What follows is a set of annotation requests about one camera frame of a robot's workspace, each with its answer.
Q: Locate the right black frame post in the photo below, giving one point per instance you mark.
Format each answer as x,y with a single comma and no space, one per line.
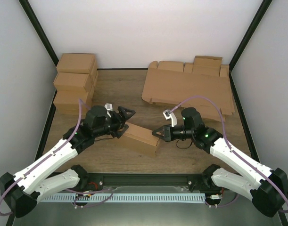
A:
250,31

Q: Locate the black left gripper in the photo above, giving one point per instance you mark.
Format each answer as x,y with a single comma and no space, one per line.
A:
120,122

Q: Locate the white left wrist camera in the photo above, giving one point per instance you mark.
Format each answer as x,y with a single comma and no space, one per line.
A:
109,109

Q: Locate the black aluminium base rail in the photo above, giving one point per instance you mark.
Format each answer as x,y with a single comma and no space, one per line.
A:
191,181

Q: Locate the black frame post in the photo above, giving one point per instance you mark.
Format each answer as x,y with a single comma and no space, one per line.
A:
250,31
25,4

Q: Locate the cardboard box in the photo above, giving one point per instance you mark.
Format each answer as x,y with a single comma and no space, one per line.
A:
67,102
76,82
140,140
77,63

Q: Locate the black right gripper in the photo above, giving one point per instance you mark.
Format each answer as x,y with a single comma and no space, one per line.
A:
162,137

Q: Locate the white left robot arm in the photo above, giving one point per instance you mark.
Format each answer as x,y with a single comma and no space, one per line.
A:
26,188

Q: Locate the light blue slotted cable duct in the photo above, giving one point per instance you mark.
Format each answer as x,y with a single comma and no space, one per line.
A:
129,198

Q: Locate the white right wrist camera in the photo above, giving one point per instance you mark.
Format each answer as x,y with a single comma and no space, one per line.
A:
169,115

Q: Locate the left black frame post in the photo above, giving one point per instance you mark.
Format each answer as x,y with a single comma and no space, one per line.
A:
25,4

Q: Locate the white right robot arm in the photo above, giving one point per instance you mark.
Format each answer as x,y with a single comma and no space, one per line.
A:
266,188

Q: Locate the stack of flat cardboard sheets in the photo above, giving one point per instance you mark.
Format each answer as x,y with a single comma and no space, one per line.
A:
172,83

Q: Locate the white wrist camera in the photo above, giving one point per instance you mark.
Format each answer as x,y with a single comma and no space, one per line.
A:
109,109
169,115

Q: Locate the upright cardboard sheet at back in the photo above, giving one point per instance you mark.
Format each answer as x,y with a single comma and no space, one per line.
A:
207,65

